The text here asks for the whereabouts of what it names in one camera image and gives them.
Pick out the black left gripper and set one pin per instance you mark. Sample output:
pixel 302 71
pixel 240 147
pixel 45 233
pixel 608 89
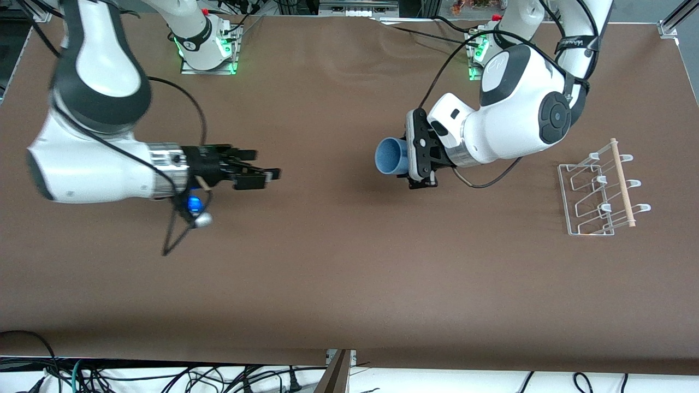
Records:
pixel 443 159

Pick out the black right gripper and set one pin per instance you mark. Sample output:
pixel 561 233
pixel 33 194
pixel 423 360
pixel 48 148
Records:
pixel 205 164

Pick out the blue plastic cup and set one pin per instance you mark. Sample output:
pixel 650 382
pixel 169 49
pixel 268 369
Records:
pixel 389 155

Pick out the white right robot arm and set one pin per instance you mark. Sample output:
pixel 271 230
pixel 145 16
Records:
pixel 98 60

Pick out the grey power strip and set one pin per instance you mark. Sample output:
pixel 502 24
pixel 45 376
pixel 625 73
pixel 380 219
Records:
pixel 357 5

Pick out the wooden beam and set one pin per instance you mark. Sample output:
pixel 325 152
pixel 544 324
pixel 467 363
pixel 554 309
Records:
pixel 336 376

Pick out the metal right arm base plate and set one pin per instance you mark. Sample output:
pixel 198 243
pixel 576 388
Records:
pixel 188 69

